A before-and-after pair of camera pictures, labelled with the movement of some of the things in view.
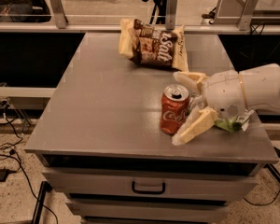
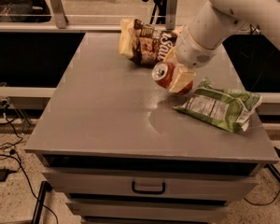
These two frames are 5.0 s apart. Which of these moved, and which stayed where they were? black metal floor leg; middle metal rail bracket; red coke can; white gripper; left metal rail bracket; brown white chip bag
Moved: red coke can; white gripper
Stayed: middle metal rail bracket; brown white chip bag; black metal floor leg; left metal rail bracket
